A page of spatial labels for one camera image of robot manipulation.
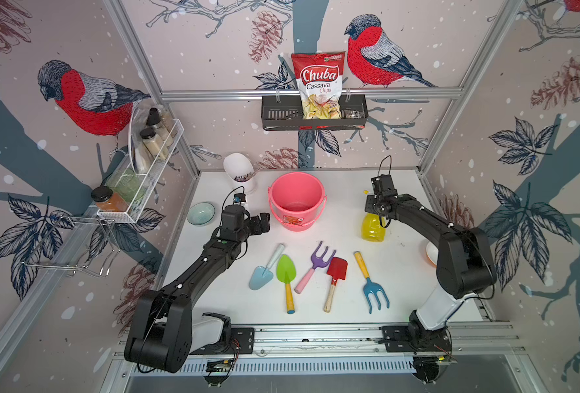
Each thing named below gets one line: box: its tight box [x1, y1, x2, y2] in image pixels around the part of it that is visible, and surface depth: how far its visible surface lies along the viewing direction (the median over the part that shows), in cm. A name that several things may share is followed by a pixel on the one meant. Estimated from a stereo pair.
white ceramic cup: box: [222, 152, 257, 195], surface depth 108 cm
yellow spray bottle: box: [361, 212, 387, 243], surface depth 89 cm
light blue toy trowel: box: [249, 243, 286, 291], surface depth 90 cm
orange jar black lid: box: [90, 185, 114, 203], surface depth 60 cm
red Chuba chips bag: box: [290, 50, 346, 120], surface depth 83 cm
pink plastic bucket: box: [267, 171, 328, 232], surface depth 94 cm
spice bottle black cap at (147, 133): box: [139, 127, 157, 140], surface depth 77 cm
